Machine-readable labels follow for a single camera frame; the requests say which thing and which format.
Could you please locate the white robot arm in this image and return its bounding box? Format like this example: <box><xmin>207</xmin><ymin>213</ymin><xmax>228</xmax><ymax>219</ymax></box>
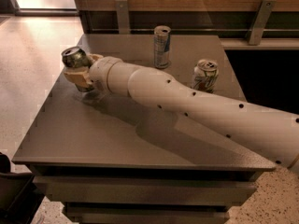
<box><xmin>62</xmin><ymin>52</ymin><xmax>299</xmax><ymax>173</ymax></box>

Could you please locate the silver blue energy drink can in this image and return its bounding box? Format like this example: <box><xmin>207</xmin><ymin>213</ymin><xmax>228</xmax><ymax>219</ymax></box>
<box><xmin>154</xmin><ymin>25</ymin><xmax>171</xmax><ymax>69</ymax></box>

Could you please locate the left metal bracket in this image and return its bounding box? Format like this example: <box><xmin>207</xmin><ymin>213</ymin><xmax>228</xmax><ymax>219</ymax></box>
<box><xmin>115</xmin><ymin>0</ymin><xmax>131</xmax><ymax>35</ymax></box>

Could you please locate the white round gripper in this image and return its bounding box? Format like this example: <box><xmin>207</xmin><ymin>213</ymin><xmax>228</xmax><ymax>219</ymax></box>
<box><xmin>64</xmin><ymin>53</ymin><xmax>123</xmax><ymax>92</ymax></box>

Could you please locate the white green 7up can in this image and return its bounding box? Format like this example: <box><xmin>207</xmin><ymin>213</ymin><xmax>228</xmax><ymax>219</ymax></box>
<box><xmin>191</xmin><ymin>59</ymin><xmax>219</xmax><ymax>93</ymax></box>

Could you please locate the grey cabinet with drawers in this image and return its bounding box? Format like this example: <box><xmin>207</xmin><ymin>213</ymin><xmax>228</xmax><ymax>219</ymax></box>
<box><xmin>11</xmin><ymin>34</ymin><xmax>277</xmax><ymax>224</ymax></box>

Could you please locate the metal bracket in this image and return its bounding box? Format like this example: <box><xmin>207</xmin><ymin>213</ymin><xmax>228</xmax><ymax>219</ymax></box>
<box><xmin>247</xmin><ymin>0</ymin><xmax>277</xmax><ymax>46</ymax></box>
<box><xmin>115</xmin><ymin>0</ymin><xmax>131</xmax><ymax>35</ymax></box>

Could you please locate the green soda can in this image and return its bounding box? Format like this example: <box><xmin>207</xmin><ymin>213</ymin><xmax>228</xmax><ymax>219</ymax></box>
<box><xmin>62</xmin><ymin>47</ymin><xmax>93</xmax><ymax>92</ymax></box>

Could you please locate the right metal bracket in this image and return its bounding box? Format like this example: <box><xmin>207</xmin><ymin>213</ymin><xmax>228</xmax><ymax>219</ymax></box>
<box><xmin>247</xmin><ymin>0</ymin><xmax>277</xmax><ymax>46</ymax></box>

